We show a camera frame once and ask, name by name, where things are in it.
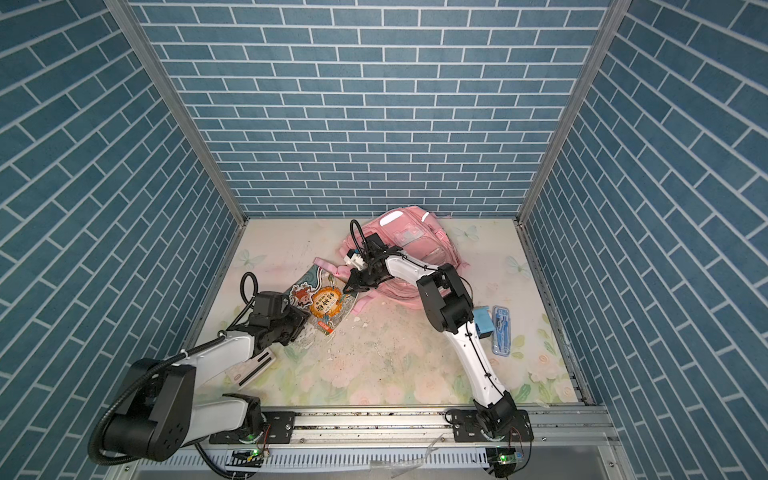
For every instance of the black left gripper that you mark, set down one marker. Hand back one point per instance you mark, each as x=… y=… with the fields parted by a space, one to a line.
x=299 y=318

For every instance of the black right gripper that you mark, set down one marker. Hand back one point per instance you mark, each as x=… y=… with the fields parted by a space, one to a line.
x=359 y=286

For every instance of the colourful illustrated book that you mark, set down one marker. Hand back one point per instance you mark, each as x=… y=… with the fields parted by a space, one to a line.
x=322 y=295

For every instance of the pink student backpack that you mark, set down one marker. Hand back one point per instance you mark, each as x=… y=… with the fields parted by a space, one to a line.
x=424 y=245

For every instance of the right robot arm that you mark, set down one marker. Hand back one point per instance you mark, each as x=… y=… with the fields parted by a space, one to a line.
x=449 y=308

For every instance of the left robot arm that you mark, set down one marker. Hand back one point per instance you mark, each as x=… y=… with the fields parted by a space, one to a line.
x=155 y=413

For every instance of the white pink calculator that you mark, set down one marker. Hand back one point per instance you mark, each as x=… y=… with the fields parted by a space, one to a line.
x=243 y=373

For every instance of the blue box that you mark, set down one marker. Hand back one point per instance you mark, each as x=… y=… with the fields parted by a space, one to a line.
x=483 y=322

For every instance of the blue pencil case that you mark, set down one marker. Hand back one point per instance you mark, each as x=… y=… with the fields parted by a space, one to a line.
x=501 y=337

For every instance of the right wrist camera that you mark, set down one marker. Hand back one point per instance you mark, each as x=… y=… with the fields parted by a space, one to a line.
x=354 y=259

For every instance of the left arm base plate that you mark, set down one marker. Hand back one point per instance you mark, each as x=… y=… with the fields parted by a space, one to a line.
x=274 y=427

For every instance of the aluminium front rail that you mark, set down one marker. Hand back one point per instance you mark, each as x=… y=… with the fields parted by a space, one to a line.
x=578 y=441

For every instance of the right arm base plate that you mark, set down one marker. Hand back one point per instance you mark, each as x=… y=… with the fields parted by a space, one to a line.
x=469 y=427

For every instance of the left corner aluminium post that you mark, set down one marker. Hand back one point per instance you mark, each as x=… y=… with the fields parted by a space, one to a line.
x=129 y=25

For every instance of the corner aluminium post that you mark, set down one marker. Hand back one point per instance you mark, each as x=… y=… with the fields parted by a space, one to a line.
x=129 y=25
x=596 y=55

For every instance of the right corner aluminium post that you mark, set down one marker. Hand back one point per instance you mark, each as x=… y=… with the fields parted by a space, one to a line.
x=596 y=55

